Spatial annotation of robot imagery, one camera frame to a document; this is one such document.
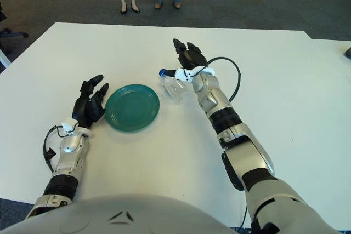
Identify black office chair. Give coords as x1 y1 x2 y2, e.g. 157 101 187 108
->
0 2 30 54

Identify clear bottle with blue cap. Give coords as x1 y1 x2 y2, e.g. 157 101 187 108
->
158 68 194 105

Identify green round plate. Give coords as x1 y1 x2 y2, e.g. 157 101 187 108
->
104 83 161 134

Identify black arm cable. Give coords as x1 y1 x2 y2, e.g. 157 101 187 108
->
42 125 65 173
207 56 244 103

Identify grey robot torso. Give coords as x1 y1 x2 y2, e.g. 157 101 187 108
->
0 194 236 234

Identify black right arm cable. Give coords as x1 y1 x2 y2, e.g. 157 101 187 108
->
207 56 244 103

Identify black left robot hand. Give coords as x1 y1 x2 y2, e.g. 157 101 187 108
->
71 74 110 129

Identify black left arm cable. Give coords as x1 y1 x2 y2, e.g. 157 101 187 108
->
42 125 65 173

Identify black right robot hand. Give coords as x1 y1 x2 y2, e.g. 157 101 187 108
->
163 38 208 78

